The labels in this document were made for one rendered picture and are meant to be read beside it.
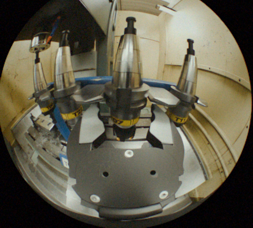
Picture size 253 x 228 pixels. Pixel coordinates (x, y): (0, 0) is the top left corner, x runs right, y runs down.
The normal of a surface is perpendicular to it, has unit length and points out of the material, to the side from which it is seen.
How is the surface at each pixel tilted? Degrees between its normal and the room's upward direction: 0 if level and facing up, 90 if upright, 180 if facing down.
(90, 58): 90
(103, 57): 90
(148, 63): 90
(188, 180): 24
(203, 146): 90
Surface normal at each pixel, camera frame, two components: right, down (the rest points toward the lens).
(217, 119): -1.00, -0.04
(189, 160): -0.36, -0.82
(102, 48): 0.01, 0.46
